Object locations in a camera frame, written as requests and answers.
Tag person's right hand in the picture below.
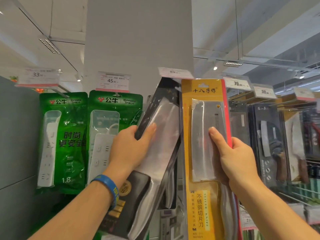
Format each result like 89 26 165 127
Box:
209 126 260 195

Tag person's left hand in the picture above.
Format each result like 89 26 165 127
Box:
109 122 157 188

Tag packaged round black knife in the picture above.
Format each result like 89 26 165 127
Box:
247 103 288 188

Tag packaged cleaver wooden handle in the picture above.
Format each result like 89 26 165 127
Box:
229 102 251 148

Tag black packaged cleaver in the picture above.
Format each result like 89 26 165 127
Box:
160 157 179 210
99 77 183 240

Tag yellow packaged cleaver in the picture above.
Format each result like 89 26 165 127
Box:
181 78 243 240

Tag white flip price tag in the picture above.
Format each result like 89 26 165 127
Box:
158 67 194 80

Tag grey metal display shelf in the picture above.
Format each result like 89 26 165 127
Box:
0 75 320 240

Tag person's left forearm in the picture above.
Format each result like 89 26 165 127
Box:
27 177 118 240

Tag person's right forearm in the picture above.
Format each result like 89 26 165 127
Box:
230 181 320 240

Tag green packaged power strips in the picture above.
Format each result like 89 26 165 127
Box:
87 90 143 185
37 92 88 194

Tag blue wristband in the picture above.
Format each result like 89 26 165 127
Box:
90 175 119 210

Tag brown cardboard box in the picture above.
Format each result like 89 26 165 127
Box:
230 93 318 110

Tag row of red Y-peeler packages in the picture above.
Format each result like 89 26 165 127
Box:
302 107 320 160

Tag long ceiling air conditioner vent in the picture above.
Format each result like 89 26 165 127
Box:
299 62 320 74

